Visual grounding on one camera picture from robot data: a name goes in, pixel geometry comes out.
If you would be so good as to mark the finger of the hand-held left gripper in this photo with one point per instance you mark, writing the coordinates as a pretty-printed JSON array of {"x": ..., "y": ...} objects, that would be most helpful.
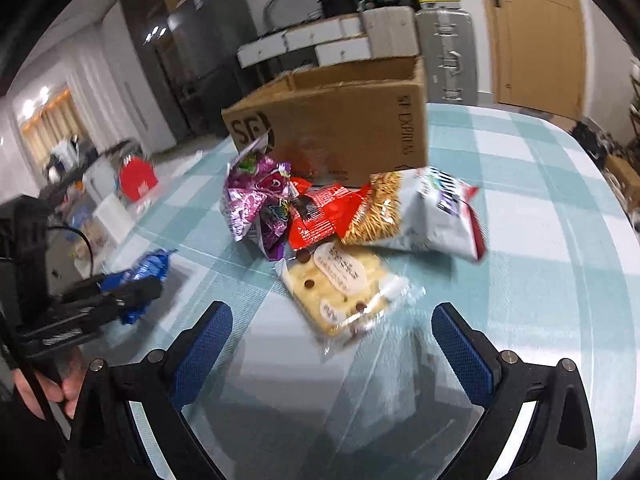
[
  {"x": 100, "y": 314},
  {"x": 135, "y": 290}
]

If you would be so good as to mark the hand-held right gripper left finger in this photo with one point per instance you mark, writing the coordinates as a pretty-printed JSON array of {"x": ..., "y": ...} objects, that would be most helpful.
[{"x": 200, "y": 355}]

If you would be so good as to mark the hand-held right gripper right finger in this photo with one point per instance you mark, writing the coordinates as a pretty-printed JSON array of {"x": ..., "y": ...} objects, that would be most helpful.
[{"x": 462, "y": 355}]

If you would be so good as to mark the blue cookie packet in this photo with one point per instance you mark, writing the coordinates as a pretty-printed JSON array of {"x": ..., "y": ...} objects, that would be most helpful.
[{"x": 150, "y": 265}]

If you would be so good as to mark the purple snack packet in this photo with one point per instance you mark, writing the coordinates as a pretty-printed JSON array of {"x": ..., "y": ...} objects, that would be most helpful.
[
  {"x": 240, "y": 210},
  {"x": 275, "y": 227}
]

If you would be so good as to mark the clear bread packet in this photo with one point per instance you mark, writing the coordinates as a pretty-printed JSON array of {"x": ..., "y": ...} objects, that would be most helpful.
[{"x": 330, "y": 285}]

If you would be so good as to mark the white noodle snack packet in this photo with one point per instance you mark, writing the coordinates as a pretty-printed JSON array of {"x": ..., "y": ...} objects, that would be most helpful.
[{"x": 410, "y": 215}]

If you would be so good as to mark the red black snack packet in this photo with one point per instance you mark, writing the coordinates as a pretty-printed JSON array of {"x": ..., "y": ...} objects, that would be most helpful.
[{"x": 320, "y": 220}]

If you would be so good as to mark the brown cardboard box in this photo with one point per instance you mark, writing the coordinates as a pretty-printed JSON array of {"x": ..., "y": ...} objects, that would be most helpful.
[{"x": 340, "y": 125}]

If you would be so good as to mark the person's left hand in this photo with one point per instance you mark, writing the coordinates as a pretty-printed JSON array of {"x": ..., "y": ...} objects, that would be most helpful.
[{"x": 50, "y": 385}]

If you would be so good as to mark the red paper bag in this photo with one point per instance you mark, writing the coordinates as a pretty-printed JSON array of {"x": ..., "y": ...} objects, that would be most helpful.
[{"x": 137, "y": 180}]

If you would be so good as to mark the dark glass cabinet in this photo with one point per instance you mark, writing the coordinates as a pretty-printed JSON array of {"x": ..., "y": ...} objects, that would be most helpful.
[{"x": 150, "y": 70}]

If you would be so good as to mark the small cardboard box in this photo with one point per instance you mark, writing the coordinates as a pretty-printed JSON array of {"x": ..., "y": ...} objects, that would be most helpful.
[{"x": 622, "y": 175}]

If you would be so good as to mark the shoe pile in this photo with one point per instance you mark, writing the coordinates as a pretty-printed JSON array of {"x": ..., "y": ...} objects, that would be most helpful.
[{"x": 600, "y": 145}]

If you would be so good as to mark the grey fridge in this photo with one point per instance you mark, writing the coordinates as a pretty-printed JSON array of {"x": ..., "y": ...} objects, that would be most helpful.
[{"x": 210, "y": 35}]

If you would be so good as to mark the silver suitcase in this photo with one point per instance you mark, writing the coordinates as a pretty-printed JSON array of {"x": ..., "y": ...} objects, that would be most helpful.
[{"x": 445, "y": 55}]

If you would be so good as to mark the white drawer desk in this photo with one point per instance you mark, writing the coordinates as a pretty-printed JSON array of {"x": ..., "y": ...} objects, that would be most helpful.
[{"x": 310, "y": 40}]

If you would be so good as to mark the wooden door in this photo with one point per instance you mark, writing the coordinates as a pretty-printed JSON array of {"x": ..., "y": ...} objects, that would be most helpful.
[{"x": 540, "y": 45}]

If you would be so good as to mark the white suitcase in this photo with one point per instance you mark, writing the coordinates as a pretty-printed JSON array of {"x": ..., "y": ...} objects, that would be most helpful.
[{"x": 390, "y": 30}]

